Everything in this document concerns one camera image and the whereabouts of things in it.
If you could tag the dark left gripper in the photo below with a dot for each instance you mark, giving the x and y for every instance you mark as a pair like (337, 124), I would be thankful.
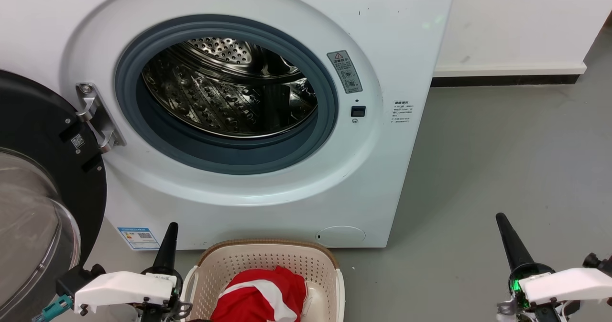
(178, 288)

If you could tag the dark green-banded right gripper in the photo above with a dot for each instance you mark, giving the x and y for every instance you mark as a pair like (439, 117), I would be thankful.
(519, 276)

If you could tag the red and white garment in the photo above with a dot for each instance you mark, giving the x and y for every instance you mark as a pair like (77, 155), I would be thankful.
(253, 298)

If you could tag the cream perforated laundry basket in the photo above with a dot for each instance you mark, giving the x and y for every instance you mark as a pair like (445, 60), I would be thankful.
(267, 257)

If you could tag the black glass washing machine door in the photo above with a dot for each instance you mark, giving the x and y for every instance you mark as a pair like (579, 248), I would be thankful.
(33, 135)

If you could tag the white front-load washing machine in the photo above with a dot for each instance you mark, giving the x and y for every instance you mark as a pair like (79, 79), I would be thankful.
(401, 35)

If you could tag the blue energy label sticker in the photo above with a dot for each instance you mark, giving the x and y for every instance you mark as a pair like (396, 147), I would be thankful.
(138, 238)

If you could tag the grey rubber door gasket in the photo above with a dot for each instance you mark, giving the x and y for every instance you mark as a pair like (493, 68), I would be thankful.
(229, 152)

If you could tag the small white QR sticker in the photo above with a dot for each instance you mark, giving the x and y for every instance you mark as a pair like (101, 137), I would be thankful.
(78, 141)

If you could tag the silver door hinge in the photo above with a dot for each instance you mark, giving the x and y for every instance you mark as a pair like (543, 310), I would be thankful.
(98, 116)

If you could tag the perforated steel drum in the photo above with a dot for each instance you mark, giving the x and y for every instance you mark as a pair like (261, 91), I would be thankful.
(224, 97)

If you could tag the white and dark baseboard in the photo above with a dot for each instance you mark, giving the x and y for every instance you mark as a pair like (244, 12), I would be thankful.
(507, 73)

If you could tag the round white filter cover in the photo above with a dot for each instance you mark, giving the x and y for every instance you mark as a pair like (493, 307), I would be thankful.
(341, 236)

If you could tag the printed text notice sticker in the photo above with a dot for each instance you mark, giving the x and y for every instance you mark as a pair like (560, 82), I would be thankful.
(401, 112)

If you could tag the black door latch socket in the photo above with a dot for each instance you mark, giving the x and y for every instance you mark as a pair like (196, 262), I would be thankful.
(358, 111)

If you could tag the grey warning sticker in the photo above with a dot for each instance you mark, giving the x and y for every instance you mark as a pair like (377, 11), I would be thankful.
(344, 71)

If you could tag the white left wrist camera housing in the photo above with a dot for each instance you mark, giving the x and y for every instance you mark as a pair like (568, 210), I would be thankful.
(124, 287)

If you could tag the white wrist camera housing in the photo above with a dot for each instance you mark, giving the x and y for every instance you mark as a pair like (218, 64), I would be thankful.
(124, 287)
(569, 284)

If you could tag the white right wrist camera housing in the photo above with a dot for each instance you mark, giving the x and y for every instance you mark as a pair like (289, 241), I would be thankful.
(569, 284)

